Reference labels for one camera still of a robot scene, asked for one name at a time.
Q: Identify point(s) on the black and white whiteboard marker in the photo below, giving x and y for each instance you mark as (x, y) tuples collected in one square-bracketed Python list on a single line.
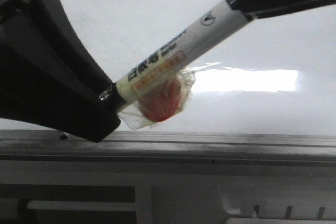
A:
[(159, 86)]

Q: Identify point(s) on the grey whiteboard frame rail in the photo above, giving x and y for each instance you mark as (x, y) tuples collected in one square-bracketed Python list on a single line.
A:
[(171, 145)]

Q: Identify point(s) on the white whiteboard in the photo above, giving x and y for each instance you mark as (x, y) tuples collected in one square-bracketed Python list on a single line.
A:
[(275, 75)]

